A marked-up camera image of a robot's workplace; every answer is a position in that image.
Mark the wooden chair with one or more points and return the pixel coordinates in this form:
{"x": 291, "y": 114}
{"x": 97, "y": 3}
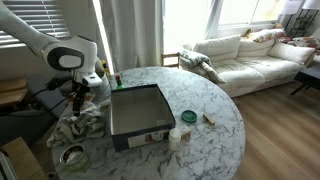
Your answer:
{"x": 170, "y": 55}

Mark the grey blue chair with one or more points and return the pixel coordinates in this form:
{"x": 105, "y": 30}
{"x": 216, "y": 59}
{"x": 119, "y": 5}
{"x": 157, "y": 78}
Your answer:
{"x": 33, "y": 130}

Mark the white plastic bottle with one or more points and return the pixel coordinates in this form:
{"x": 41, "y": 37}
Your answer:
{"x": 174, "y": 139}

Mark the green sauce bottle red cap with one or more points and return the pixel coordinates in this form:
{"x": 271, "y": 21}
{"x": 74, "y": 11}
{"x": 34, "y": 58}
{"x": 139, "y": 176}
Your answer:
{"x": 119, "y": 84}

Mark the patterned cushion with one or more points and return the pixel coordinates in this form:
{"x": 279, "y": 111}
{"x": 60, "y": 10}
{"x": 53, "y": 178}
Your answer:
{"x": 306, "y": 42}

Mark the wooden jenga block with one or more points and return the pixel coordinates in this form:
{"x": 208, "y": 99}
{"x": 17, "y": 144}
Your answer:
{"x": 209, "y": 118}
{"x": 186, "y": 134}

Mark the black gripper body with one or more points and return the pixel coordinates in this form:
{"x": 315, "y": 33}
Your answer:
{"x": 79, "y": 90}

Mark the white window blinds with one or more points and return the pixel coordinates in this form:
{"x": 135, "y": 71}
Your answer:
{"x": 40, "y": 16}

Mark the grey white throw blanket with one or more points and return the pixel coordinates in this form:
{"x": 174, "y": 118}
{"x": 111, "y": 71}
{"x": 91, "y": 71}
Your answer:
{"x": 200, "y": 63}

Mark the wooden shelf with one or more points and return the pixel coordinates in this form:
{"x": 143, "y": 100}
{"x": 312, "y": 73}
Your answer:
{"x": 11, "y": 91}

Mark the black coffee table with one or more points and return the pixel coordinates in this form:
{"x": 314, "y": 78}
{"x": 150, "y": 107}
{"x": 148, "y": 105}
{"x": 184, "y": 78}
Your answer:
{"x": 308, "y": 78}

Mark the yellow capped container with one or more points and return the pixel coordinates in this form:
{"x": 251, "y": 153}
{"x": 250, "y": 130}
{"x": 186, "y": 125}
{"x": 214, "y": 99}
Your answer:
{"x": 105, "y": 68}

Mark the blue cardboard box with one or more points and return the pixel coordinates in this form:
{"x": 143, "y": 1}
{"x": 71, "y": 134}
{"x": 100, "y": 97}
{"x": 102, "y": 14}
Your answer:
{"x": 140, "y": 113}

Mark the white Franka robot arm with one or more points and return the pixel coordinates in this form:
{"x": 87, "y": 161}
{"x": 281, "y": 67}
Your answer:
{"x": 66, "y": 56}

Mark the green round lid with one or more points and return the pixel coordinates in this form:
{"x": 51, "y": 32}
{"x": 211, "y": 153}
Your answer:
{"x": 189, "y": 116}

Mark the large cream sofa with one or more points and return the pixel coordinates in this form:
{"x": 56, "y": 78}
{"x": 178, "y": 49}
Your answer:
{"x": 253, "y": 70}

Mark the grey striped cream towel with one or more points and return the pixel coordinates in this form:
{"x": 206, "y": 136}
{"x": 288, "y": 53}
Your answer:
{"x": 80, "y": 126}

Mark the white curtain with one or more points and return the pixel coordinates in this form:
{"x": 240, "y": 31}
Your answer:
{"x": 133, "y": 33}

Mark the cream floral cushion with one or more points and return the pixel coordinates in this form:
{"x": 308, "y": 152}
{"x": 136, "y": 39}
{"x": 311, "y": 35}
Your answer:
{"x": 266, "y": 35}

